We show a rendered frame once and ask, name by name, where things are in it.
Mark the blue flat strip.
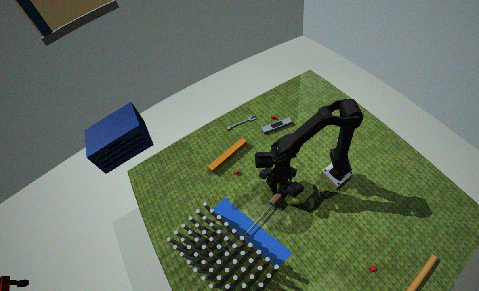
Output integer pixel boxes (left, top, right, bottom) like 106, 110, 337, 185
213, 198, 292, 268

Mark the orange rectangular bar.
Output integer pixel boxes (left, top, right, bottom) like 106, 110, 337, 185
208, 138, 247, 173

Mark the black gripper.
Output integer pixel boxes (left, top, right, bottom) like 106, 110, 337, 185
259, 167, 304, 200

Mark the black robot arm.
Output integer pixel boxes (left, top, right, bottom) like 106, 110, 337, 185
255, 99, 364, 181

